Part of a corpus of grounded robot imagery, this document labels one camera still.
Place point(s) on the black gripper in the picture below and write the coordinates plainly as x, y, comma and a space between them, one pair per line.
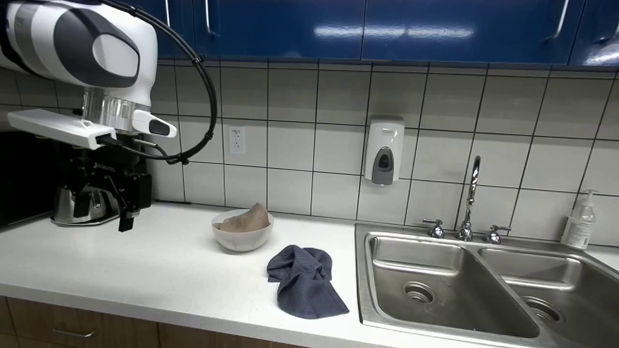
102, 177

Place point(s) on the brown towel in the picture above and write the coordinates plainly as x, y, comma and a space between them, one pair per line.
247, 221

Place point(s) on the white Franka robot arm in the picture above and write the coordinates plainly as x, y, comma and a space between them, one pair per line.
69, 45

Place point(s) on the translucent white bowl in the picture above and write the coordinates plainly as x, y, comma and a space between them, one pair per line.
242, 240

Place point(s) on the blue-grey towel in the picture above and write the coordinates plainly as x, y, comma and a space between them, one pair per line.
305, 283

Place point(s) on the stainless steel coffee carafe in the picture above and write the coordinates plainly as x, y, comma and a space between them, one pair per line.
79, 208

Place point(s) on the black coffee maker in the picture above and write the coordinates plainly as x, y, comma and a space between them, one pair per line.
64, 169

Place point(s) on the wooden drawer front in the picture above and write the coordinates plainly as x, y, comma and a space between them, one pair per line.
83, 322

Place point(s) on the black microwave oven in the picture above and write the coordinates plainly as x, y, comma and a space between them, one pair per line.
21, 177

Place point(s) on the wooden cabinet door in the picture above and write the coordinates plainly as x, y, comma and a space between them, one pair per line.
213, 341

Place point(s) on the blue upper cabinets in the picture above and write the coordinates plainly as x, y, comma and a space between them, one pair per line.
387, 30

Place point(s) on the stainless steel double sink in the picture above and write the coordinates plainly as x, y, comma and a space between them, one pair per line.
464, 291

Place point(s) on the chrome gooseneck faucet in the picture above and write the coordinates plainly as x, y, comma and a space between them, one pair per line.
472, 194

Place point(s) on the clear pump soap bottle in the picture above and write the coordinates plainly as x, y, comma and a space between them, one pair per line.
578, 225

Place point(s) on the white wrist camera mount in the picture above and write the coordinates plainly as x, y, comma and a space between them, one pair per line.
58, 128

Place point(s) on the white wall outlet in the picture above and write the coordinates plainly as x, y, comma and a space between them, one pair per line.
236, 140

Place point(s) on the white wall soap dispenser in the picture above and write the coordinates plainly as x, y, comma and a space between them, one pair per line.
383, 152

